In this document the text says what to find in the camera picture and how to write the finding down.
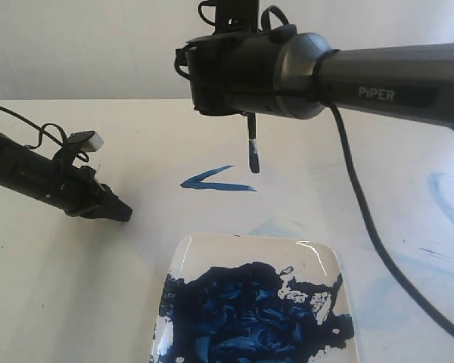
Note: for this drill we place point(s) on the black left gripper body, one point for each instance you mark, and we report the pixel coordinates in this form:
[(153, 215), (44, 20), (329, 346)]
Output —
[(72, 190)]

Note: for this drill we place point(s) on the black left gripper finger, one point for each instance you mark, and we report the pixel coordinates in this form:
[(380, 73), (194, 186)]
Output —
[(111, 207), (94, 212)]

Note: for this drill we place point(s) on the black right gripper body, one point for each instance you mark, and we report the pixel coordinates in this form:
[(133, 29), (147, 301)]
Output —
[(234, 72)]

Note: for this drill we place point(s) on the black paintbrush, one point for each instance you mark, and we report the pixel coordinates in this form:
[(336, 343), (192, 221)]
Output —
[(254, 163)]

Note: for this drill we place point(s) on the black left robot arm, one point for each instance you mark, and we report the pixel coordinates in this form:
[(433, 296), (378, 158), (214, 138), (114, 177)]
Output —
[(18, 165)]

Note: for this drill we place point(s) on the white paper sheet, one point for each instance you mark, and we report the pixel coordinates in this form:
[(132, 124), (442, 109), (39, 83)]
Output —
[(214, 192)]

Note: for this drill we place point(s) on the white square paint plate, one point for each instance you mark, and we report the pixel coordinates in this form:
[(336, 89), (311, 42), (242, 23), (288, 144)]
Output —
[(233, 298)]

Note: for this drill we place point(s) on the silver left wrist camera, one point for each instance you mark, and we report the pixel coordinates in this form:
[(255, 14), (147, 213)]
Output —
[(87, 141)]

